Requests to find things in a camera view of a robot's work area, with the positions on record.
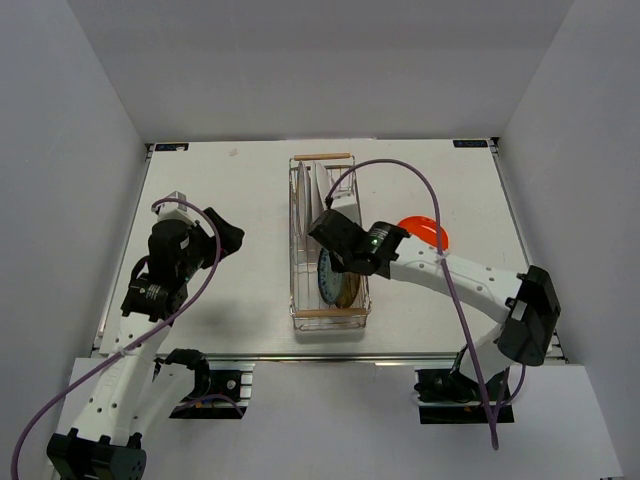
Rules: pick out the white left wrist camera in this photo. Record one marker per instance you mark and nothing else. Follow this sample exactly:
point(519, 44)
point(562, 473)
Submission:
point(172, 211)

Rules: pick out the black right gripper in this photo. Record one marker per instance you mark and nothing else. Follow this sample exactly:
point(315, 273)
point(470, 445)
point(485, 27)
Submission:
point(337, 265)

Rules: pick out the blue table label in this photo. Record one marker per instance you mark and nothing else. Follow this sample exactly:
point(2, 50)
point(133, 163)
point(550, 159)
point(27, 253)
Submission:
point(171, 147)
point(470, 143)

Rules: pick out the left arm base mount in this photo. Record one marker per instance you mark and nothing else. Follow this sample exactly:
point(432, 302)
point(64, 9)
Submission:
point(222, 389)

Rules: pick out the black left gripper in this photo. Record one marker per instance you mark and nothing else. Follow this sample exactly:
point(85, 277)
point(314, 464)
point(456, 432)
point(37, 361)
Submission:
point(230, 236)

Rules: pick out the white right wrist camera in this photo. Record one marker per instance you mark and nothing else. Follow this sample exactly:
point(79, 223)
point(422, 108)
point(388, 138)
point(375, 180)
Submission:
point(348, 206)

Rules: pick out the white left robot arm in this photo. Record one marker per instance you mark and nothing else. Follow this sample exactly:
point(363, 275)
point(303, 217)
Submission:
point(136, 391)

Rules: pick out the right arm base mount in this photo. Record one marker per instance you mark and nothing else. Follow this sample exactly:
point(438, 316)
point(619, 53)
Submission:
point(442, 402)

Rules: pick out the white plate with red characters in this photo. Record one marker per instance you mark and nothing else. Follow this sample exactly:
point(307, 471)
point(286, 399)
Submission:
point(301, 203)

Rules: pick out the yellow patterned plate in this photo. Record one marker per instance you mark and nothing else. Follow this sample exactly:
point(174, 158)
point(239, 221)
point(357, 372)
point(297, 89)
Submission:
point(349, 290)

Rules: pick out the plain white plate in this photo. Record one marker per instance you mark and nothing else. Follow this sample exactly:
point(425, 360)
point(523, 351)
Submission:
point(320, 185)

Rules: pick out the metal wire dish rack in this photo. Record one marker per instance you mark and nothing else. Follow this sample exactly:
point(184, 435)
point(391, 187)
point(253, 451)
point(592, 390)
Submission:
point(310, 314)

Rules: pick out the blue table label left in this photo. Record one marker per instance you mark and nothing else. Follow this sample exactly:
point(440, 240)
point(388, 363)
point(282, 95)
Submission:
point(171, 147)

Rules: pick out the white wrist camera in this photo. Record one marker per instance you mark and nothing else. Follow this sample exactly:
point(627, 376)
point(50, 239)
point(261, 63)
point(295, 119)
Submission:
point(348, 206)
point(172, 211)

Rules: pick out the blue patterned plate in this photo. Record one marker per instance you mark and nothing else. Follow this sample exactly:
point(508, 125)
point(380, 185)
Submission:
point(330, 283)

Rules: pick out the orange translucent plate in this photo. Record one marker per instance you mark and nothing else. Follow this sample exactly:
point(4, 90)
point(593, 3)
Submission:
point(426, 229)

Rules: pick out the blue table label right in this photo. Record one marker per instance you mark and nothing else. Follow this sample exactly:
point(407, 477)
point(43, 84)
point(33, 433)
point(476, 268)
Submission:
point(470, 143)

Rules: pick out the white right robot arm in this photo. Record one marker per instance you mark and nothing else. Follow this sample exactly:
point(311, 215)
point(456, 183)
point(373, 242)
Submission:
point(524, 306)

